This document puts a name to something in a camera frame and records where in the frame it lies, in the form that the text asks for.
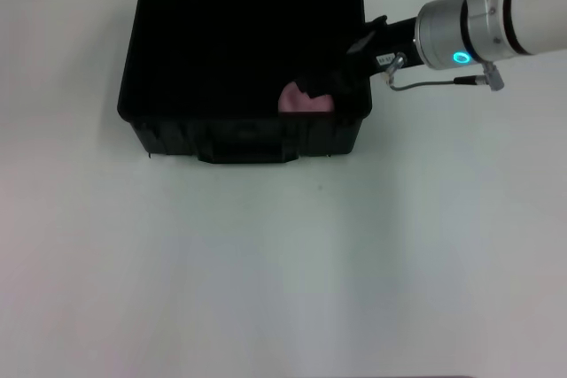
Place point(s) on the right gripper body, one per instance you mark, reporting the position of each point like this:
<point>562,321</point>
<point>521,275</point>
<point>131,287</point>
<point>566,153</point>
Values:
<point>390,41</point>

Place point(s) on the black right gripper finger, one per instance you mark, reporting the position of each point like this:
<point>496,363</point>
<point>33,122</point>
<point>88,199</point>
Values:
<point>332,79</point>

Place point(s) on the black plastic carrying case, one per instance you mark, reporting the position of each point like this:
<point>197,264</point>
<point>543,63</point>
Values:
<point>212,55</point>

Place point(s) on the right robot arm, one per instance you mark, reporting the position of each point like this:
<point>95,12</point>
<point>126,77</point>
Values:
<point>487,24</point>

